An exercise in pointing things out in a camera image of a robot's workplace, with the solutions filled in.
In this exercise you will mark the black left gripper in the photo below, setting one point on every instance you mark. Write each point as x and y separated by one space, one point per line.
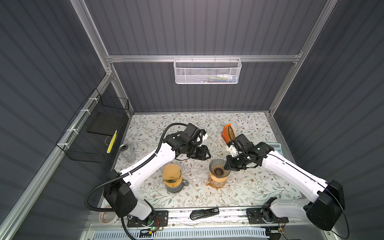
202 155

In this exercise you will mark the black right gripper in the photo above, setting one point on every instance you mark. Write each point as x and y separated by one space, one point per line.
228 165

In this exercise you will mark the wooden ring holder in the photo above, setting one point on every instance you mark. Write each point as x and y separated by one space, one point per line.
219 179

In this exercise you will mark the orange glass pitcher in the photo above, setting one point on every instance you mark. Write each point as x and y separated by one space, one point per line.
216 183

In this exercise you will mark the grey glass pitcher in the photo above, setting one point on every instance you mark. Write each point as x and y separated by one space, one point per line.
179 188

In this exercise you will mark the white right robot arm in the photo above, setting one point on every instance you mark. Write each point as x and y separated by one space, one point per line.
323 201

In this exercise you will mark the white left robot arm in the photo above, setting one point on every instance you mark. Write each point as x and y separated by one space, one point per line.
120 194

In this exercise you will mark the orange coffee filter holder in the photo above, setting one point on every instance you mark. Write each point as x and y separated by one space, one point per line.
228 133

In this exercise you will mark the teal calculator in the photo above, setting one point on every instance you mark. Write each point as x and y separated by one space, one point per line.
277 147

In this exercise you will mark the black stapler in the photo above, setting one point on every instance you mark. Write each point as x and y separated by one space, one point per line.
204 213

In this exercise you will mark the clear glass bottle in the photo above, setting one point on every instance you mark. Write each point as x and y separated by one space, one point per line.
126 153

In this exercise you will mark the tape roll left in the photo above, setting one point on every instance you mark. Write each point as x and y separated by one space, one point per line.
108 218

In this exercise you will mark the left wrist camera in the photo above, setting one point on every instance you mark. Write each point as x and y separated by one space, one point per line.
193 133

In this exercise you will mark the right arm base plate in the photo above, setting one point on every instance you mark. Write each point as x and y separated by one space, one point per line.
264 216

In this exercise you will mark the white wire mesh basket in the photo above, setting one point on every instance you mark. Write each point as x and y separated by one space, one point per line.
208 71

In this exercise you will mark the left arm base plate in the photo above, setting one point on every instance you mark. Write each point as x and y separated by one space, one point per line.
158 219

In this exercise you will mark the black wire basket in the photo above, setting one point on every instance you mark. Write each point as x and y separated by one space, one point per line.
87 138

